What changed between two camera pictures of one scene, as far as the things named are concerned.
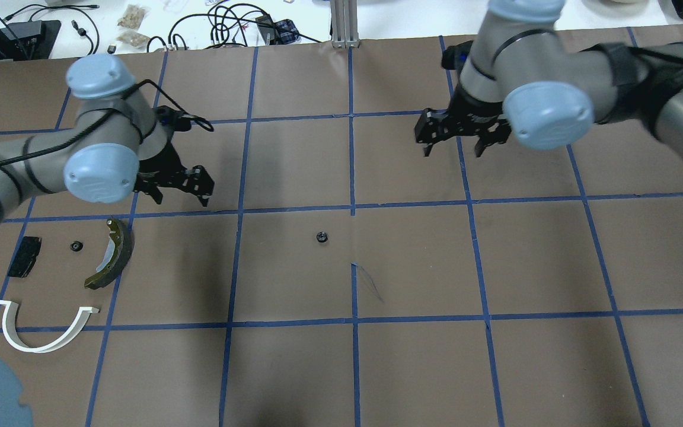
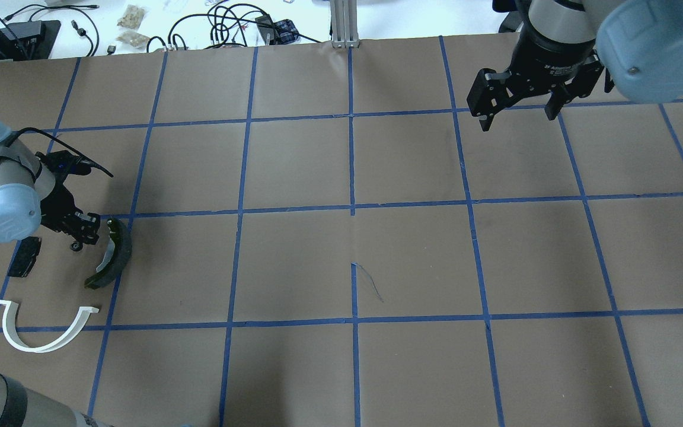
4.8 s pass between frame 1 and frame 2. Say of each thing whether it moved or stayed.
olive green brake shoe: stayed
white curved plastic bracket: stayed
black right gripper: moved
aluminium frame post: stayed
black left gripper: moved
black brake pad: stayed
